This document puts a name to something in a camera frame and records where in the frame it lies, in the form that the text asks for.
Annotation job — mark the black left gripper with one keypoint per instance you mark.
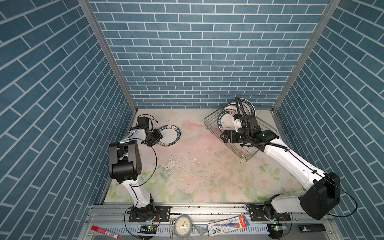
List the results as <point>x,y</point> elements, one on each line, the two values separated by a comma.
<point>157,135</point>

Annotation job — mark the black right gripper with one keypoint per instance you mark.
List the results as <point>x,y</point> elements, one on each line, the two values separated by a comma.
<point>232,139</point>

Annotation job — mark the metal wire dish rack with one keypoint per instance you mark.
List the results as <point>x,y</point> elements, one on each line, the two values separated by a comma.
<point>245,153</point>

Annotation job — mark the green rim plate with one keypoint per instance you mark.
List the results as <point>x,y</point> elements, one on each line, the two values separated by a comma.
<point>233,109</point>
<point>171,135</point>

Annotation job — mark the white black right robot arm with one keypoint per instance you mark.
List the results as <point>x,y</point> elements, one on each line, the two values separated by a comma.
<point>321,190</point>

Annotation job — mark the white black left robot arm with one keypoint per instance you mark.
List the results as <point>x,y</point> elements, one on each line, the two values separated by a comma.
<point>125,166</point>

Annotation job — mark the rear plate in rack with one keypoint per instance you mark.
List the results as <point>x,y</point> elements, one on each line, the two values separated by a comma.
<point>248,107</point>

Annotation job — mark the blue white toothpaste box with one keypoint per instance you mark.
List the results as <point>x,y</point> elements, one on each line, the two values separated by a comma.
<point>226,226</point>

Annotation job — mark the round white dial timer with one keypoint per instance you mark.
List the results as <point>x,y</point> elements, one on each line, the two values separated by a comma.
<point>183,226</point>

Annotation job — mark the red marker pen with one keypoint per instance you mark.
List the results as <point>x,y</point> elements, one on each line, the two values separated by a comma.
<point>105,232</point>

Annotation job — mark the aluminium corner post right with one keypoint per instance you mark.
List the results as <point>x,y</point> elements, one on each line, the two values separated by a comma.
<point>318,30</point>

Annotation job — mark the aluminium corner post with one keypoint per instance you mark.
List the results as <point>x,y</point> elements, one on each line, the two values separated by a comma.
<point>92,20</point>
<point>318,30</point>

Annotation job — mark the aluminium front rail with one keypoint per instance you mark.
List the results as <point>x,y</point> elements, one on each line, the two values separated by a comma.
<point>115,218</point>

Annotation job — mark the black device on rail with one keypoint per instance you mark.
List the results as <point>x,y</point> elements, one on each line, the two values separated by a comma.
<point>311,228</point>

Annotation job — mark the aluminium corner post left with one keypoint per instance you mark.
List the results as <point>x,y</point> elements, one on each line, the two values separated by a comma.
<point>92,20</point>

